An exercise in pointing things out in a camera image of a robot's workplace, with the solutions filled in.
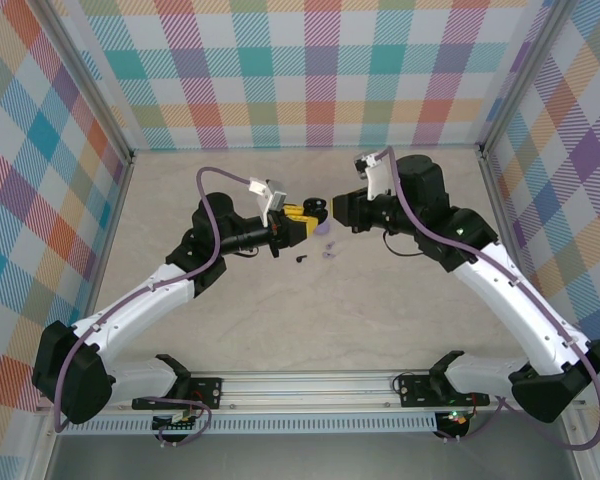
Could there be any black earbud charging case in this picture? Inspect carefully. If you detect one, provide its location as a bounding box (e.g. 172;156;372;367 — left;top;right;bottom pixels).
302;196;330;225

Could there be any black controller board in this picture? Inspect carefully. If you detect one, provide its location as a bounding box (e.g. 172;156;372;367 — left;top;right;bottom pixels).
152;409;202;434
437;409;470;430

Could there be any thin black right gripper cable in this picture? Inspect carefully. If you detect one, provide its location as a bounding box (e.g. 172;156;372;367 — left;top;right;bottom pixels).
383;233;424;257

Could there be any aluminium table edge rail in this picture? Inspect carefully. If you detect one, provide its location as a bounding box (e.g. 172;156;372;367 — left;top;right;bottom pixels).
478;144;552;372
68;149;137;376

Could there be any aluminium frame post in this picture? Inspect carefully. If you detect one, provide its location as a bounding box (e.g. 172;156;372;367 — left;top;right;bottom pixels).
477;0;576;159
39;0;136;166

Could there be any wide aluminium base rail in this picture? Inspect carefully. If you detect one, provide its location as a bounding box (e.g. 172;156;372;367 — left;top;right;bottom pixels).
34;369;589;415

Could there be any perforated white cable duct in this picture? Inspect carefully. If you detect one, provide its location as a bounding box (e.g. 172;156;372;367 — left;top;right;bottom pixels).
57;417;439;436

